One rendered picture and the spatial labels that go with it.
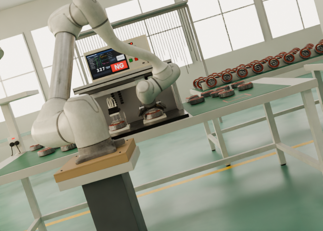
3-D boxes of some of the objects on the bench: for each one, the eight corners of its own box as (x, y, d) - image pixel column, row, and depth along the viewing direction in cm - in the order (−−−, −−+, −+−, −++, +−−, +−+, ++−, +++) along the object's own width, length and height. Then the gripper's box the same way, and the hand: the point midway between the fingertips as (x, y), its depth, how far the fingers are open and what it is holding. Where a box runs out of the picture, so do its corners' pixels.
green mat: (81, 151, 232) (81, 150, 232) (-19, 182, 231) (-19, 181, 231) (99, 129, 326) (99, 128, 326) (27, 151, 324) (27, 151, 324)
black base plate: (189, 116, 235) (188, 113, 235) (85, 149, 234) (84, 145, 234) (181, 110, 282) (180, 106, 282) (94, 137, 281) (93, 133, 281)
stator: (236, 93, 274) (235, 89, 274) (221, 98, 273) (219, 93, 273) (232, 93, 285) (230, 88, 285) (217, 98, 284) (216, 93, 284)
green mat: (291, 85, 235) (291, 85, 235) (192, 116, 234) (192, 115, 234) (248, 82, 328) (248, 82, 328) (178, 104, 327) (178, 104, 327)
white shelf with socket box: (45, 149, 295) (25, 91, 291) (-3, 164, 295) (-23, 105, 290) (55, 141, 330) (38, 89, 326) (13, 155, 329) (-6, 102, 325)
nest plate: (166, 116, 249) (166, 115, 249) (143, 124, 249) (143, 122, 249) (165, 114, 264) (164, 113, 264) (143, 121, 264) (142, 119, 264)
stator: (77, 148, 249) (75, 142, 249) (59, 153, 250) (57, 147, 249) (80, 144, 260) (78, 139, 260) (64, 149, 261) (62, 144, 260)
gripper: (165, 90, 239) (169, 104, 260) (128, 101, 239) (134, 115, 259) (169, 101, 236) (172, 115, 256) (131, 112, 236) (137, 126, 256)
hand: (153, 114), depth 256 cm, fingers closed on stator, 11 cm apart
